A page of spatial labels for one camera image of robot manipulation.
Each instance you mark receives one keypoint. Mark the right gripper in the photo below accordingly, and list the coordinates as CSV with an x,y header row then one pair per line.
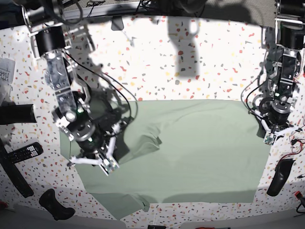
x,y
97,145

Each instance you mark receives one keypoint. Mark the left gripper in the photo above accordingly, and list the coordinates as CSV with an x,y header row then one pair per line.
x,y
273,117

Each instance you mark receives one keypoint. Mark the light green T-shirt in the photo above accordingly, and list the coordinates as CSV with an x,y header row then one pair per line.
x,y
182,151

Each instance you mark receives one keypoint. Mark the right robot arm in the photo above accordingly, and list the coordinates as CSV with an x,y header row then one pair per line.
x,y
44,20

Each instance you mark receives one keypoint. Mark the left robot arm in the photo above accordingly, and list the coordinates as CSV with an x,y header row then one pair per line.
x,y
280,90

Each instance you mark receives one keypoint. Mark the black TV remote control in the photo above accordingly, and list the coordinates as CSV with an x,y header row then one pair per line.
x,y
25,153

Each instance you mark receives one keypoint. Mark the black game controller grip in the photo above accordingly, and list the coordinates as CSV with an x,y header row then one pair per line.
x,y
54,207

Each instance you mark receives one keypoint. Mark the long black bar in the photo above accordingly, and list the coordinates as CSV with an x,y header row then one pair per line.
x,y
14,174

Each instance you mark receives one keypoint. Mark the clear plastic parts box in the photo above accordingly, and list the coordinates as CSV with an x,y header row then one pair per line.
x,y
7,69

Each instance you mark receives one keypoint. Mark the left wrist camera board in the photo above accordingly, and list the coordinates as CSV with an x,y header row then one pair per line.
x,y
269,138

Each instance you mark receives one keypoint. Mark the black curved handle right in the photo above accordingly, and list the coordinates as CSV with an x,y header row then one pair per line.
x,y
282,172

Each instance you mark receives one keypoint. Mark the black curved handle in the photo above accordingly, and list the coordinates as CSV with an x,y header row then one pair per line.
x,y
282,172
14,114

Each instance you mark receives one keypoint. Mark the black curved handle left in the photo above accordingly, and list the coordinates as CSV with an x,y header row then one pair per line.
x,y
14,114

